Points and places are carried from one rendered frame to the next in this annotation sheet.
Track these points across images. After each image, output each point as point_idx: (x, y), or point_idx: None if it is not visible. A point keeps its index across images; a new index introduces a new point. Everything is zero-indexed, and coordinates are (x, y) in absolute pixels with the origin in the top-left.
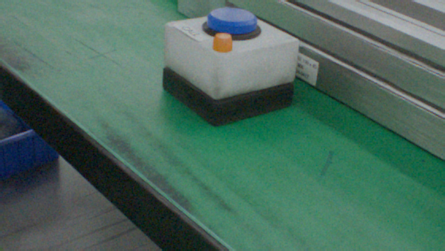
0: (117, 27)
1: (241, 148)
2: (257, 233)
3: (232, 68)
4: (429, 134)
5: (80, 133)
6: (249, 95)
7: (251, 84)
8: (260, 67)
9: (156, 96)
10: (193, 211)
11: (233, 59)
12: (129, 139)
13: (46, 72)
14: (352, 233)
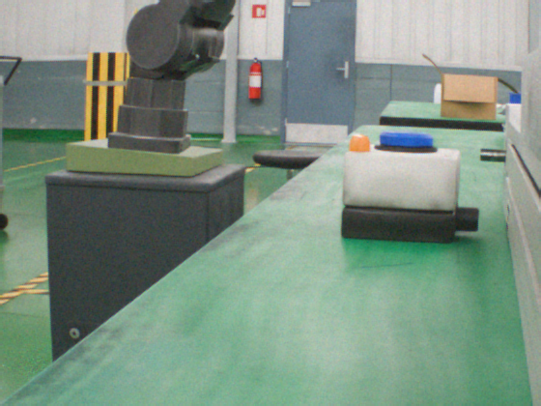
0: None
1: (331, 246)
2: (216, 267)
3: (361, 171)
4: (516, 254)
5: None
6: (387, 211)
7: (388, 197)
8: (400, 178)
9: (340, 221)
10: (203, 252)
11: (361, 159)
12: (256, 228)
13: (287, 202)
14: (291, 286)
